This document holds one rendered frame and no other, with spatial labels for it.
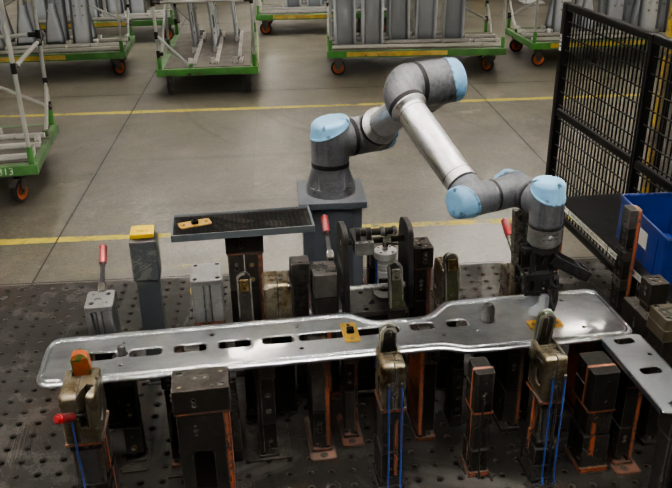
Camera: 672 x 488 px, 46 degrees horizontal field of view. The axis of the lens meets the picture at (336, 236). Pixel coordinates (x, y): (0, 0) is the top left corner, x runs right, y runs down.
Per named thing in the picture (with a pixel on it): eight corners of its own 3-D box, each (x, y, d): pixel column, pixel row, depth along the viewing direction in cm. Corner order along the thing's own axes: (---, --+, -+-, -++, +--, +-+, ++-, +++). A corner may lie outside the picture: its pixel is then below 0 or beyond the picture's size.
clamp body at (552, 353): (525, 491, 181) (540, 364, 166) (507, 457, 191) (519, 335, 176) (563, 486, 182) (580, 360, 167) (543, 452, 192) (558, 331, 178)
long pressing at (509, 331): (30, 397, 167) (29, 391, 167) (49, 341, 188) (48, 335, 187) (638, 337, 185) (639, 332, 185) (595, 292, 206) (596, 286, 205)
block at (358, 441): (343, 447, 195) (342, 349, 182) (335, 415, 206) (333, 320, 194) (364, 445, 195) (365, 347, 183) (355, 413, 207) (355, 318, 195)
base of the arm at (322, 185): (305, 182, 249) (304, 153, 245) (352, 181, 250) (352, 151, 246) (307, 200, 236) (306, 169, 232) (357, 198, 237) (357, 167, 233)
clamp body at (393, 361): (374, 499, 179) (375, 372, 164) (364, 463, 190) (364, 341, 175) (413, 495, 180) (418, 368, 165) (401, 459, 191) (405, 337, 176)
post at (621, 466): (616, 476, 184) (634, 373, 172) (595, 445, 194) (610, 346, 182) (641, 472, 185) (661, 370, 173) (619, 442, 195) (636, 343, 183)
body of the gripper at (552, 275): (513, 283, 187) (516, 238, 182) (547, 280, 188) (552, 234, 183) (524, 299, 180) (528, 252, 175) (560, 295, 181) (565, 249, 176)
